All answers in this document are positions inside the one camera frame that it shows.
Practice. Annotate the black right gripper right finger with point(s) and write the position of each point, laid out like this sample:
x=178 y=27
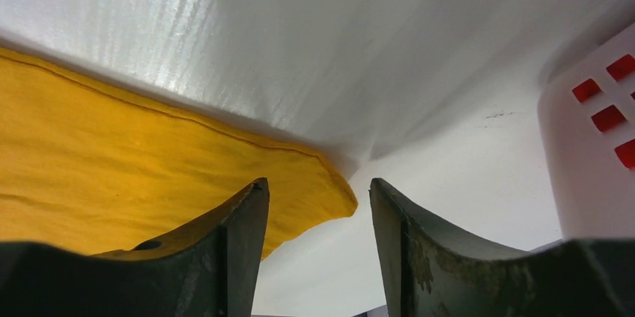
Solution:
x=431 y=267

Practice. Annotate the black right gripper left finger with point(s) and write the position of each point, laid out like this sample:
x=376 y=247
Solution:
x=206 y=267

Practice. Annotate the orange t shirt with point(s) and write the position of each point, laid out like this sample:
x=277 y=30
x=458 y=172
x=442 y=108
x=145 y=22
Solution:
x=90 y=167

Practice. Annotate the white plastic laundry basket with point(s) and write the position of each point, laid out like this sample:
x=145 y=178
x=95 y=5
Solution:
x=593 y=192

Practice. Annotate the red t shirt in basket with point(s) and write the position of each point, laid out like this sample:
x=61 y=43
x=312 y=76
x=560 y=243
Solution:
x=608 y=100

